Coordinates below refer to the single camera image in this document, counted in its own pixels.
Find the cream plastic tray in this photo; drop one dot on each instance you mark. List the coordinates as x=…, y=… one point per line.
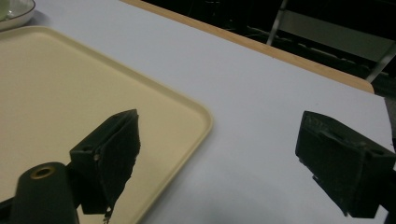
x=77, y=93

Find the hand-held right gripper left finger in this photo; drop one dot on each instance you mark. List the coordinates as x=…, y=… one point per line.
x=107, y=165

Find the white bowl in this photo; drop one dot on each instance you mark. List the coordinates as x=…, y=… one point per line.
x=14, y=12

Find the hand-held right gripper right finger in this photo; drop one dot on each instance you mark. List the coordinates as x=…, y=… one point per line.
x=339, y=161

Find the metal stand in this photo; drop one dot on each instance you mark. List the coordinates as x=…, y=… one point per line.
x=330, y=31

